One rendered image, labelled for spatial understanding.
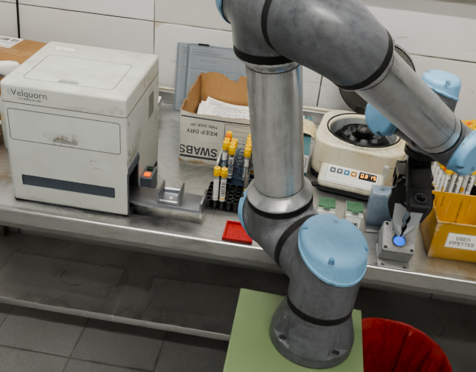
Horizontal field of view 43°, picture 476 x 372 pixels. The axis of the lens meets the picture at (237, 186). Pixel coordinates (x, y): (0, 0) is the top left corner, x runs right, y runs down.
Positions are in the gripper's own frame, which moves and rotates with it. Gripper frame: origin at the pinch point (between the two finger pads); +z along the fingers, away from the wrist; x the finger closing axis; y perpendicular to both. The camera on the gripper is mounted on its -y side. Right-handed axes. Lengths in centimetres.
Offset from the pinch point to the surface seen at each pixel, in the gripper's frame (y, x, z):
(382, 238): 0.6, 3.5, 2.3
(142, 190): 8, 59, 4
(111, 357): 35, 78, 96
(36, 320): 46, 111, 96
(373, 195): 12.2, 5.8, -0.9
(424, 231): 11.4, -7.7, 6.1
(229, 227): 3.8, 37.5, 8.1
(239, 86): 59, 44, -3
